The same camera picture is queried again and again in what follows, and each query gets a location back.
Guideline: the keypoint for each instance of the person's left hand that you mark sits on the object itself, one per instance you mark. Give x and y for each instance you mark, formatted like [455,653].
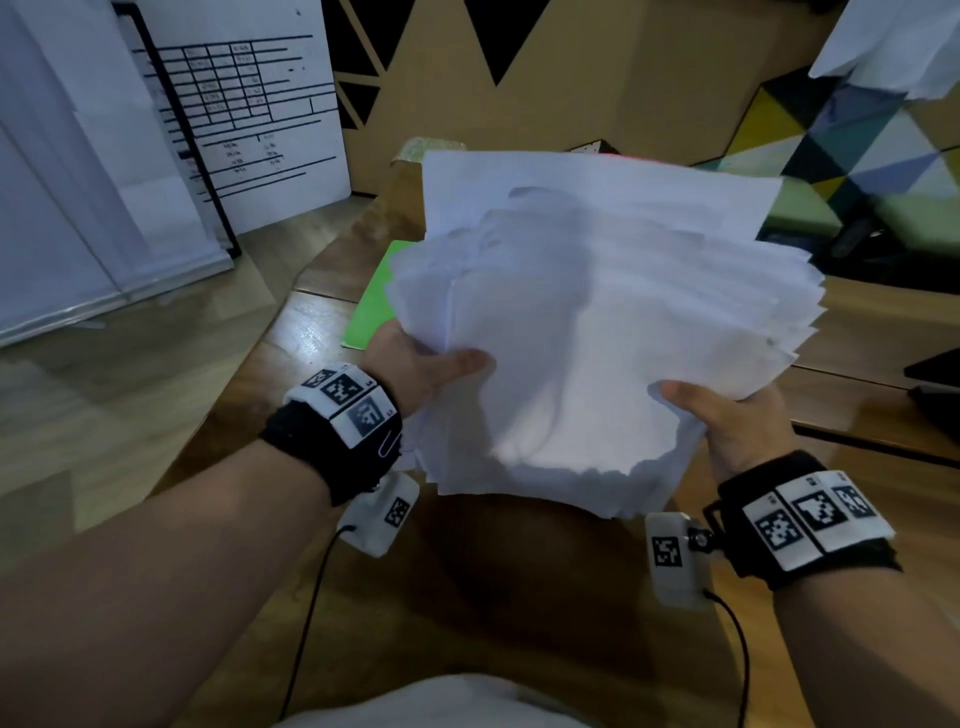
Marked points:
[412,371]

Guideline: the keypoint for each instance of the person's right hand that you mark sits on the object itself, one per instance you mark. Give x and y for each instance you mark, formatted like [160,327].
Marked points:
[750,435]

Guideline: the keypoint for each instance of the green folder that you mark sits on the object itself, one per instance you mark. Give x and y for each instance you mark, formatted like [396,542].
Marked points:
[371,307]

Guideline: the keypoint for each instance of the pile of white papers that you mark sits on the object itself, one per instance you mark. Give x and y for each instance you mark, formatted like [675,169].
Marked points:
[600,337]

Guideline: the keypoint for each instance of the person's right forearm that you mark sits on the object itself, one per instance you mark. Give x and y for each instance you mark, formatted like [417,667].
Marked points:
[862,652]

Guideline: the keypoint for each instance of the person's left forearm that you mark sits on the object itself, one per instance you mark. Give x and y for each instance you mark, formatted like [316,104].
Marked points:
[150,585]

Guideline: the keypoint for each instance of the person's beige clothing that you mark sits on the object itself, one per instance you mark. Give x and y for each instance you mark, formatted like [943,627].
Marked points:
[450,705]

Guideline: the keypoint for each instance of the black right wristband with markers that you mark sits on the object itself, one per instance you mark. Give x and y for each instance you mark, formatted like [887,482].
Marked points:
[795,517]

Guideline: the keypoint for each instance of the black wristband with markers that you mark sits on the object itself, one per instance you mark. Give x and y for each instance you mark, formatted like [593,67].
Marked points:
[322,450]
[795,517]

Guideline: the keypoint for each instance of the black left wristband with markers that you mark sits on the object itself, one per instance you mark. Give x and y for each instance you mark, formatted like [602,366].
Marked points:
[322,450]

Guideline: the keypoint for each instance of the black laptop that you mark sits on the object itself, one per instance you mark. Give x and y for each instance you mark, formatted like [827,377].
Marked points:
[937,371]

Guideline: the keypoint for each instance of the white board with chart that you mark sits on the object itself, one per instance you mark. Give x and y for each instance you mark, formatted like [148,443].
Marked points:
[300,187]

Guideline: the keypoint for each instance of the patterned woven box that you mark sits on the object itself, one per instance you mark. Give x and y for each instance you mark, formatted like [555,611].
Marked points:
[412,150]

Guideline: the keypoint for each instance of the green bench cushion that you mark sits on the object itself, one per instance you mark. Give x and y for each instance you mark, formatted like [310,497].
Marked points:
[802,210]
[922,225]

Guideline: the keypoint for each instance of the wooden lattice shelf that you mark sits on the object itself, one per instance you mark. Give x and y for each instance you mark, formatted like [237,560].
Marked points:
[356,77]

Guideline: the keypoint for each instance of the colourful triangle patterned backrest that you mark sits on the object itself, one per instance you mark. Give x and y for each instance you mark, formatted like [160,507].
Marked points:
[825,135]

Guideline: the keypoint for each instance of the white banner panel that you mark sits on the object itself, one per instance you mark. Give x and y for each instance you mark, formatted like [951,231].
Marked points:
[75,240]

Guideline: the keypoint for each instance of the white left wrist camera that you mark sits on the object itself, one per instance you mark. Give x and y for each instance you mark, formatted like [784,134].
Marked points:
[375,517]

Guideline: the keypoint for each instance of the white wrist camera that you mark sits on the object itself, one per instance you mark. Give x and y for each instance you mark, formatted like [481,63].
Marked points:
[375,517]
[675,577]

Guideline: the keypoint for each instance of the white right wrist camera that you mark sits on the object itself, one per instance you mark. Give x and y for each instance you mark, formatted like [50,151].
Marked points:
[675,577]

